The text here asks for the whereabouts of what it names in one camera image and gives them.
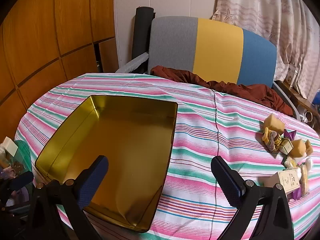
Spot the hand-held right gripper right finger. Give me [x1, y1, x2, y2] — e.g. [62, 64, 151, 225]
[211, 156, 294, 240]

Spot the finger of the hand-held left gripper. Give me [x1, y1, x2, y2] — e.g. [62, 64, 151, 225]
[4, 171, 34, 193]

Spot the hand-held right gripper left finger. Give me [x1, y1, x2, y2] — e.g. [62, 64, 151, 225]
[25, 155, 109, 240]

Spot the gold metal tin box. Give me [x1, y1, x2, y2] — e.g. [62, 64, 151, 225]
[34, 95, 178, 233]

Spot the yellow patterned sock bundle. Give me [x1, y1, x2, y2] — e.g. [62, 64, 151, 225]
[261, 127, 284, 152]

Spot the clear plastic bag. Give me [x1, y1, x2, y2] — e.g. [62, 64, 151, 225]
[284, 155, 301, 168]

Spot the large yellow sponge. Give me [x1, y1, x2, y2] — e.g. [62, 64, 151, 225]
[265, 113, 286, 133]

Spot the white cube box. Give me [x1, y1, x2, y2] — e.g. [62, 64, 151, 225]
[2, 137, 19, 157]

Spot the striped pink green tablecloth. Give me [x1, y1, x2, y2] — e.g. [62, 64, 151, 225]
[14, 73, 320, 240]

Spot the large cream printed carton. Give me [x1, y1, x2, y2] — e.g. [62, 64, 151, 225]
[264, 168, 300, 198]

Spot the small cream carton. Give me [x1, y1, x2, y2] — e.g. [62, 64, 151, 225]
[279, 138, 294, 155]

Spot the pale yellow snack pack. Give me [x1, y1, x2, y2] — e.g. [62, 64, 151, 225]
[300, 164, 309, 197]

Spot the pink plastic case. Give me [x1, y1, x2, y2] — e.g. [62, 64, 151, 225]
[276, 115, 288, 128]

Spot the red-brown cloth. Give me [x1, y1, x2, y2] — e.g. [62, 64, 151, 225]
[150, 65, 294, 117]

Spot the wooden desk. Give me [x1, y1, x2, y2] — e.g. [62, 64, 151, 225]
[275, 80, 320, 117]

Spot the white foam piece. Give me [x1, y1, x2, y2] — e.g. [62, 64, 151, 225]
[116, 52, 149, 73]

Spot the white box on desk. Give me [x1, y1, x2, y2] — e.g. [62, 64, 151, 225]
[287, 64, 298, 83]

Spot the grey yellow blue chair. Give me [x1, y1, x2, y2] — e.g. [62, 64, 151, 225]
[147, 16, 277, 88]

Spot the black rolled mat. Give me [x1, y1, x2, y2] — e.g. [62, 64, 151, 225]
[132, 6, 155, 67]

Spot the wooden wardrobe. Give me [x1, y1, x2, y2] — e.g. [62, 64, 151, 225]
[0, 0, 119, 133]

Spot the beige patterned curtain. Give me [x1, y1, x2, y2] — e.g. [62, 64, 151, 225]
[215, 0, 320, 99]

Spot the grey metal bed rail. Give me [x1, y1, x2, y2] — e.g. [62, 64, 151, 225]
[272, 81, 303, 122]

